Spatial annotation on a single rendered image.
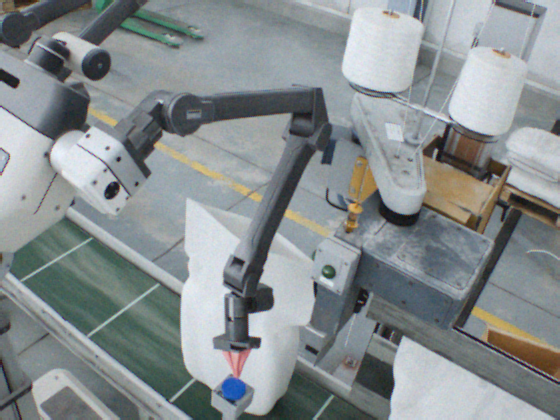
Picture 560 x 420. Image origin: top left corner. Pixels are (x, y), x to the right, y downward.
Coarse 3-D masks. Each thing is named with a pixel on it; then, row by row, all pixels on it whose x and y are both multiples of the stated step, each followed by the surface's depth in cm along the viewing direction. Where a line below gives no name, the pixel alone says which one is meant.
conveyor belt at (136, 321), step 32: (64, 224) 242; (32, 256) 222; (64, 256) 226; (96, 256) 229; (32, 288) 208; (64, 288) 211; (96, 288) 214; (128, 288) 217; (160, 288) 220; (96, 320) 201; (128, 320) 203; (160, 320) 206; (128, 352) 191; (160, 352) 194; (160, 384) 183; (192, 384) 185; (288, 384) 191; (192, 416) 174; (256, 416) 178; (288, 416) 180; (320, 416) 181; (352, 416) 183
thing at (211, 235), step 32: (192, 224) 163; (224, 224) 160; (192, 256) 169; (224, 256) 156; (288, 256) 152; (192, 288) 165; (224, 288) 161; (288, 288) 150; (192, 320) 170; (224, 320) 160; (256, 320) 156; (288, 320) 155; (192, 352) 177; (256, 352) 158; (288, 352) 160; (256, 384) 166
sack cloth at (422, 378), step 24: (408, 360) 134; (432, 360) 129; (408, 384) 134; (432, 384) 131; (456, 384) 127; (480, 384) 124; (408, 408) 135; (432, 408) 131; (456, 408) 128; (480, 408) 125; (504, 408) 122; (528, 408) 119
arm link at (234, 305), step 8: (224, 296) 127; (232, 296) 126; (240, 296) 126; (224, 304) 127; (232, 304) 125; (240, 304) 125; (248, 304) 129; (224, 312) 127; (232, 312) 125; (240, 312) 125; (232, 320) 126
